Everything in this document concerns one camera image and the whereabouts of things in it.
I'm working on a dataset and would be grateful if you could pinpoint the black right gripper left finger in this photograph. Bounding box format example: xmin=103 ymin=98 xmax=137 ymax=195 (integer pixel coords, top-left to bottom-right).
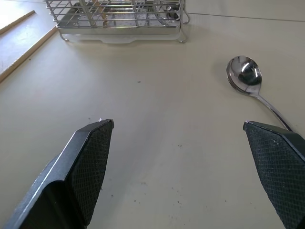
xmin=1 ymin=119 xmax=114 ymax=229

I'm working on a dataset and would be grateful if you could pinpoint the stainless steel spoon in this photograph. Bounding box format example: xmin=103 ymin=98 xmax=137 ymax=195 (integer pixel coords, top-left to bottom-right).
xmin=226 ymin=55 xmax=293 ymax=132
xmin=152 ymin=0 xmax=180 ymax=24

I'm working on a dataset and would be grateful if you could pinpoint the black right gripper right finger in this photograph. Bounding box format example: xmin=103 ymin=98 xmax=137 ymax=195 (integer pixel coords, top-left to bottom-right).
xmin=243 ymin=120 xmax=305 ymax=229

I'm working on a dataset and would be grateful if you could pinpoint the white plastic drip tray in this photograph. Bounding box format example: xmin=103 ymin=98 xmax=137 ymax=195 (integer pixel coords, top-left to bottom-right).
xmin=62 ymin=33 xmax=183 ymax=45

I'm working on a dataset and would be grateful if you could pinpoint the metal wire cutlery rack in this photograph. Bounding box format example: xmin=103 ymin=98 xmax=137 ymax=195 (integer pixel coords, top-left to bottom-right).
xmin=42 ymin=0 xmax=190 ymax=43

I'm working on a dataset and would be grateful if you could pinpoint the wooden chopstick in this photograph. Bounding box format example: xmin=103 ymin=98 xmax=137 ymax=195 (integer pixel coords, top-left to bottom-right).
xmin=92 ymin=0 xmax=109 ymax=27
xmin=0 ymin=10 xmax=36 ymax=35
xmin=0 ymin=25 xmax=58 ymax=83

